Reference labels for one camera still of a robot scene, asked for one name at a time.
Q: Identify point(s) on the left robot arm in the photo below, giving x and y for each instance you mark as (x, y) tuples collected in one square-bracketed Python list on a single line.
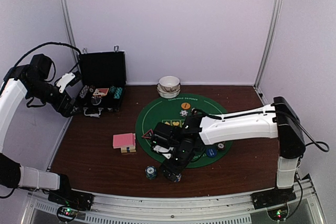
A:
[(29, 82)]

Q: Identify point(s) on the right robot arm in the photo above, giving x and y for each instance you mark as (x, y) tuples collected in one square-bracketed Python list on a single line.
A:
[(276, 120)]

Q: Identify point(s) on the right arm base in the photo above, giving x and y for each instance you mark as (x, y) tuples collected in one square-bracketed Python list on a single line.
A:
[(275, 201)]

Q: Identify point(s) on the orange round button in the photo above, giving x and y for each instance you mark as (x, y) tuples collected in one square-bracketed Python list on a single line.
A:
[(185, 106)]

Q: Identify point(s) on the teal chip stack in case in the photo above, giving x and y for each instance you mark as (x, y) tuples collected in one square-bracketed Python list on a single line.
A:
[(118, 93)]

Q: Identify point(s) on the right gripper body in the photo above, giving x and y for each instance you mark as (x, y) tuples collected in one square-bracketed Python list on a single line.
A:
[(182, 159)]

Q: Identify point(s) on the aluminium front rail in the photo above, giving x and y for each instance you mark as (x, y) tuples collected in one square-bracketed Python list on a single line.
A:
[(234, 208)]

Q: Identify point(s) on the pink playing card deck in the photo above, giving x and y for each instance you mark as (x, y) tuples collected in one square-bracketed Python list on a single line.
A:
[(117, 140)]

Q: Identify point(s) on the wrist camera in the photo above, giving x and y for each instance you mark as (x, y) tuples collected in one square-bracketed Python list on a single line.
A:
[(68, 79), (166, 139)]

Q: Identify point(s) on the blue round dealer button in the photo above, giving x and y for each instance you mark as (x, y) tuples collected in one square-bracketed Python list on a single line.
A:
[(211, 152)]

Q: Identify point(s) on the black poker chip case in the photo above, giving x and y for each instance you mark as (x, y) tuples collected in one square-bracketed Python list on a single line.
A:
[(101, 70)]

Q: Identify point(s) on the light blue chip stack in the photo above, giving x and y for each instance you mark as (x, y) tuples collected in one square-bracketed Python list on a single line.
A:
[(178, 178)]

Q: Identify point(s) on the lower white ceramic bowl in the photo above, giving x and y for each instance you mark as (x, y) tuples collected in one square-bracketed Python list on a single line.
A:
[(168, 95)]

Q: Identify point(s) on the left aluminium post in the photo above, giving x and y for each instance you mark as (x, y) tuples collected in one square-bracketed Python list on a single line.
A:
[(68, 27)]

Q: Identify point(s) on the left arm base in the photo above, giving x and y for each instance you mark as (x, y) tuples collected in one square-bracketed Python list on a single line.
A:
[(71, 206)]

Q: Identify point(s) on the upper white ceramic bowl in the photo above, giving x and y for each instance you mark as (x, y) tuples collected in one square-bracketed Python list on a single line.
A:
[(169, 83)]

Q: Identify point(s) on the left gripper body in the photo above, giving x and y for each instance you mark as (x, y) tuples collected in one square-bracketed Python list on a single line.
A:
[(57, 104)]

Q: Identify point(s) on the dark blue chip stack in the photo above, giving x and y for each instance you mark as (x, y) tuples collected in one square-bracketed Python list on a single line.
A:
[(150, 172)]

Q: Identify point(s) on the round green poker mat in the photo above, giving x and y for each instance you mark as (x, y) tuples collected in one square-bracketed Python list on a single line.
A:
[(168, 112)]

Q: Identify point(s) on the aluminium post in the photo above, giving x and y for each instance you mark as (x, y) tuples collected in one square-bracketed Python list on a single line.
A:
[(276, 10), (68, 27)]

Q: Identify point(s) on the white ceramic bowl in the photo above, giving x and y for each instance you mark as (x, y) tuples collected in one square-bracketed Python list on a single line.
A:
[(169, 83), (168, 95)]

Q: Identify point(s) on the clear dealer puck in case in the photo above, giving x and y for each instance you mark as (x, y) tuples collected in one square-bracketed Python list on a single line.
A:
[(95, 100)]

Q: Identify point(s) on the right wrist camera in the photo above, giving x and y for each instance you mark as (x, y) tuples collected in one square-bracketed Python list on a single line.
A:
[(166, 139)]

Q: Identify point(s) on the black red triangle all-in marker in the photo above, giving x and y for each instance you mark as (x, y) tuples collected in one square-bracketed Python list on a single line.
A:
[(148, 135)]

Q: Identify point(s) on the right aluminium post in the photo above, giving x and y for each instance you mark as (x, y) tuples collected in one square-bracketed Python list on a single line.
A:
[(276, 10)]

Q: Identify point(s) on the cards in case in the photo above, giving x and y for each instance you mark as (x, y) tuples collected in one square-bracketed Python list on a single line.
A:
[(100, 92)]

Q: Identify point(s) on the gold blue card box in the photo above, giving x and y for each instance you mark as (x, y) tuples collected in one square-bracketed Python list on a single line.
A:
[(129, 148)]

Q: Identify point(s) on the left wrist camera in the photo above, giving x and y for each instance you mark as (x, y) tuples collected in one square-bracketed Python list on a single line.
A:
[(68, 79)]

